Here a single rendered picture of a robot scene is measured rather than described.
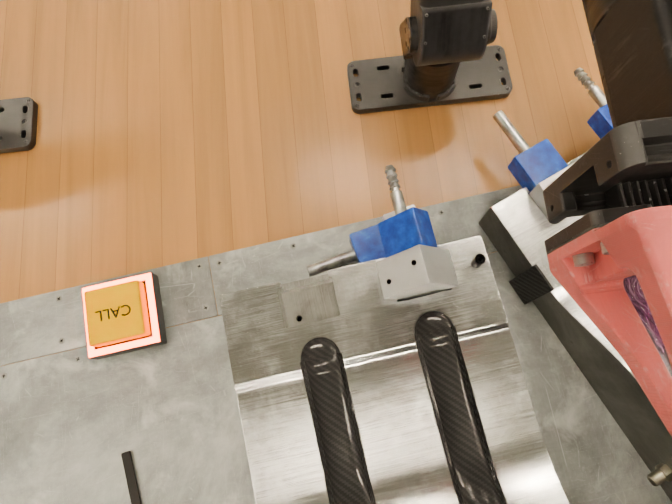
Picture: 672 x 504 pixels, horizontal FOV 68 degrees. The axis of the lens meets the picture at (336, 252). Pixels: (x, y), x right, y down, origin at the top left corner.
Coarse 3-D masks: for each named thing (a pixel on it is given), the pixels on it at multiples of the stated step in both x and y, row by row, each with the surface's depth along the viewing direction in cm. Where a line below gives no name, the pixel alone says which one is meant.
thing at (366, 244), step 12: (384, 216) 53; (372, 228) 54; (360, 240) 54; (372, 240) 54; (348, 252) 55; (360, 252) 54; (372, 252) 54; (384, 252) 54; (312, 264) 55; (324, 264) 54; (336, 264) 55
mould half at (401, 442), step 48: (480, 240) 49; (336, 288) 48; (480, 288) 47; (240, 336) 47; (288, 336) 47; (336, 336) 47; (384, 336) 47; (480, 336) 47; (240, 384) 46; (288, 384) 46; (384, 384) 46; (480, 384) 46; (288, 432) 45; (384, 432) 45; (432, 432) 45; (528, 432) 45; (288, 480) 44; (384, 480) 44; (432, 480) 44; (528, 480) 43
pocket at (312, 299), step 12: (324, 276) 50; (288, 288) 50; (300, 288) 50; (312, 288) 51; (324, 288) 51; (288, 300) 50; (300, 300) 50; (312, 300) 50; (324, 300) 50; (336, 300) 50; (288, 312) 50; (300, 312) 50; (312, 312) 50; (324, 312) 50; (336, 312) 50; (288, 324) 50; (300, 324) 50
